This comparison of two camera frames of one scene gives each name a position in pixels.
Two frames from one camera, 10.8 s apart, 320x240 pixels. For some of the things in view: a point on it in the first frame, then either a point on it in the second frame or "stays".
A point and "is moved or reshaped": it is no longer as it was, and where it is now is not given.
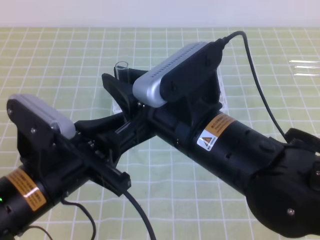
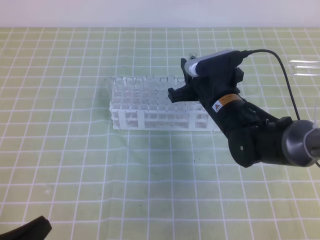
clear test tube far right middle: x=306 y=67 stays
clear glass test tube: x=121 y=70 is moved or reshaped
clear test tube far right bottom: x=298 y=74 stays
